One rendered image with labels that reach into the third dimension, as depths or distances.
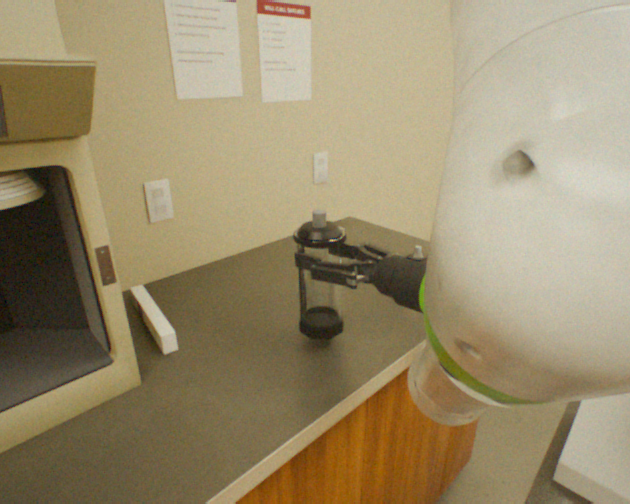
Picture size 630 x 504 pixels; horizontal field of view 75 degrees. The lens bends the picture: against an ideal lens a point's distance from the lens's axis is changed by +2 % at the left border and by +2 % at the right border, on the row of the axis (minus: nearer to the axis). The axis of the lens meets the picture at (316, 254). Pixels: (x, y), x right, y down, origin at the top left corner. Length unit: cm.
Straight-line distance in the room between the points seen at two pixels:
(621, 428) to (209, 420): 63
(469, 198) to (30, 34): 62
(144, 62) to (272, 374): 82
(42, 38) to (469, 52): 57
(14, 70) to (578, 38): 52
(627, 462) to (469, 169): 63
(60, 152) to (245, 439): 52
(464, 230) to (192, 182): 115
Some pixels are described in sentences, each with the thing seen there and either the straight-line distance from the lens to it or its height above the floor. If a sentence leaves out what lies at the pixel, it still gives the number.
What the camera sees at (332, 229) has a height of 121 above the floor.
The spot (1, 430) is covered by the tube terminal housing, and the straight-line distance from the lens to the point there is 85.
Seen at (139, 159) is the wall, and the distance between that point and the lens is 121.
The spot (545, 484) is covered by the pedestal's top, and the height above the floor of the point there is 94.
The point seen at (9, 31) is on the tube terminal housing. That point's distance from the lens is 69.
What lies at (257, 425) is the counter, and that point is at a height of 94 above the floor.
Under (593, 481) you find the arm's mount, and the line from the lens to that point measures 75.
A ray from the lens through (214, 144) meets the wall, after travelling 130.
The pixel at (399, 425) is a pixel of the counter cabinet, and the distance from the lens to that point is 114.
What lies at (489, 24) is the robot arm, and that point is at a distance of 23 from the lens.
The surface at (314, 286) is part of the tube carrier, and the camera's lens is 82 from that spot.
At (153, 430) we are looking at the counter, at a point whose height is 94.
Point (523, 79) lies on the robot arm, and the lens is 19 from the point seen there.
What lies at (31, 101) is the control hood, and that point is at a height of 146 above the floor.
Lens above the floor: 149
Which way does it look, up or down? 24 degrees down
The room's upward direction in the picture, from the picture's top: straight up
